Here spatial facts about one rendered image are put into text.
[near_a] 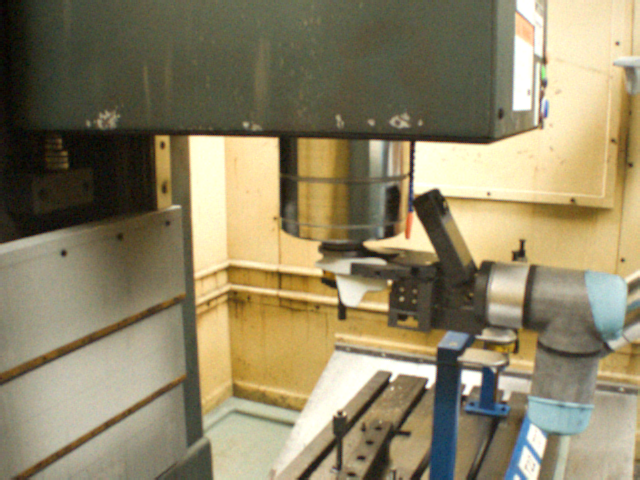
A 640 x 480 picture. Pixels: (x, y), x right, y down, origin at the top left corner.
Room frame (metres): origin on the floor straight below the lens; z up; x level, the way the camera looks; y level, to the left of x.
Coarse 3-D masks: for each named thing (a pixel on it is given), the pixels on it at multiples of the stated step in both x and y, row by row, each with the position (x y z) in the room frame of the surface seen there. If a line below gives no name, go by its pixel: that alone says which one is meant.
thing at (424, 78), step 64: (64, 0) 0.83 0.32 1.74; (128, 0) 0.78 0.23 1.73; (192, 0) 0.75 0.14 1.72; (256, 0) 0.71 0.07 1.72; (320, 0) 0.68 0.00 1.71; (384, 0) 0.65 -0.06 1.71; (448, 0) 0.62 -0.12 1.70; (512, 0) 0.69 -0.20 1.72; (64, 64) 0.83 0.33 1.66; (128, 64) 0.79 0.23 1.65; (192, 64) 0.75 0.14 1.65; (256, 64) 0.71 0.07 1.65; (320, 64) 0.68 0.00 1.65; (384, 64) 0.65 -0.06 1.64; (448, 64) 0.62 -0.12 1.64; (512, 64) 0.70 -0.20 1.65; (64, 128) 0.84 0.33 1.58; (128, 128) 0.79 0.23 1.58; (192, 128) 0.75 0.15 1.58; (256, 128) 0.71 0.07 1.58; (320, 128) 0.68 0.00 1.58; (384, 128) 0.65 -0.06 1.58; (448, 128) 0.62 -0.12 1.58; (512, 128) 0.71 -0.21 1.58
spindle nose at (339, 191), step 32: (288, 160) 0.76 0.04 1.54; (320, 160) 0.73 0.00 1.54; (352, 160) 0.73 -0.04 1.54; (384, 160) 0.74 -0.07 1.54; (288, 192) 0.76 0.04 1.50; (320, 192) 0.73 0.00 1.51; (352, 192) 0.73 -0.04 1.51; (384, 192) 0.74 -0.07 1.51; (288, 224) 0.76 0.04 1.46; (320, 224) 0.73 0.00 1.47; (352, 224) 0.72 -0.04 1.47; (384, 224) 0.74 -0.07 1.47
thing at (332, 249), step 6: (318, 246) 0.80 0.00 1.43; (324, 246) 0.79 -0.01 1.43; (330, 246) 0.78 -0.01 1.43; (336, 246) 0.78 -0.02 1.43; (342, 246) 0.78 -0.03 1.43; (348, 246) 0.78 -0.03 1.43; (354, 246) 0.78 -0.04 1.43; (360, 246) 0.80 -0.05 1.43; (366, 246) 0.80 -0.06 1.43; (318, 252) 0.80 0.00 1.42; (324, 252) 0.78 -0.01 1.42; (330, 252) 0.78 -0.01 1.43; (336, 252) 0.77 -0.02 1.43; (342, 252) 0.77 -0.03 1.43; (348, 252) 0.77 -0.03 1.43; (354, 252) 0.78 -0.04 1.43; (360, 252) 0.78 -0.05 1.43; (366, 252) 0.80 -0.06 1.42
